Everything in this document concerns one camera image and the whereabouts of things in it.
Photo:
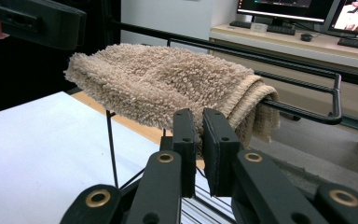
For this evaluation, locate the large computer monitor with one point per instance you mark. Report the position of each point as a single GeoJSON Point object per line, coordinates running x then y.
{"type": "Point", "coordinates": [286, 9]}

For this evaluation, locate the black metal frame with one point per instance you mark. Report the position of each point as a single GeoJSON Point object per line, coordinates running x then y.
{"type": "Point", "coordinates": [143, 30]}

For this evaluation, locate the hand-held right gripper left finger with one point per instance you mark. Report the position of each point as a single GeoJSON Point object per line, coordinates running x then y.
{"type": "Point", "coordinates": [186, 140]}

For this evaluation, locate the beige towel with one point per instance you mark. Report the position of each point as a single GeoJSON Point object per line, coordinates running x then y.
{"type": "Point", "coordinates": [155, 84]}

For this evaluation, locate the white foam table cover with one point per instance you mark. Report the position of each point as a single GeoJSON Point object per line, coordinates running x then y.
{"type": "Point", "coordinates": [43, 149]}

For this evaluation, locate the small white box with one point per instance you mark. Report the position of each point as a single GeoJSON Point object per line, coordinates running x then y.
{"type": "Point", "coordinates": [258, 27]}

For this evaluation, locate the light wooden desk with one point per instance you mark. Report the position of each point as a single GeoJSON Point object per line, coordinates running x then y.
{"type": "Point", "coordinates": [292, 46]}

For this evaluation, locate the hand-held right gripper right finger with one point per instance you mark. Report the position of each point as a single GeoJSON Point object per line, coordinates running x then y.
{"type": "Point", "coordinates": [219, 155]}

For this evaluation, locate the black computer mouse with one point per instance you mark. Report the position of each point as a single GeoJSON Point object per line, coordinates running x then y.
{"type": "Point", "coordinates": [306, 37]}

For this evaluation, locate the computer monitor with bright screen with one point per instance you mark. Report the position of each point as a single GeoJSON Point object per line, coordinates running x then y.
{"type": "Point", "coordinates": [357, 15]}

